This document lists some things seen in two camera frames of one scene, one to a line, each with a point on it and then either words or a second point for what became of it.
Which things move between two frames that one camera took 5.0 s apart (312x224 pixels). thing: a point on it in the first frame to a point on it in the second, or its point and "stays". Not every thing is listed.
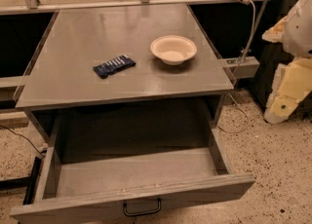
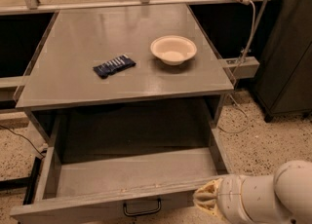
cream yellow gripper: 299,28 to 229,195
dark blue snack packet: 114,65 stays
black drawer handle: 144,212 stays
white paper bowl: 174,50 stays
